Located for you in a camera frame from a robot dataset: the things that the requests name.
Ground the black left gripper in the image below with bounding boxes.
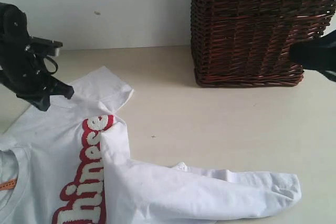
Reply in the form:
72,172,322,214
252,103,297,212
1,3,74,112

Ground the white t-shirt red lettering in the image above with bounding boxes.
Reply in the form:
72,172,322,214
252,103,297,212
1,67,301,223

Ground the orange garment neck tag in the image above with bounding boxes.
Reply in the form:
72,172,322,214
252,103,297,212
0,179,17,191

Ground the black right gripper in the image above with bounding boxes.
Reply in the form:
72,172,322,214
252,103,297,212
289,30,335,82

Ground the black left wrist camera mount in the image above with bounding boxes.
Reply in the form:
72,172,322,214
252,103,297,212
29,37,63,57

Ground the black left camera cable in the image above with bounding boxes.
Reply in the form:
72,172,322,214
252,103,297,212
43,55,59,74

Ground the dark red wicker basket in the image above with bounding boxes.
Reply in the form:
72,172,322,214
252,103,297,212
191,0,335,88

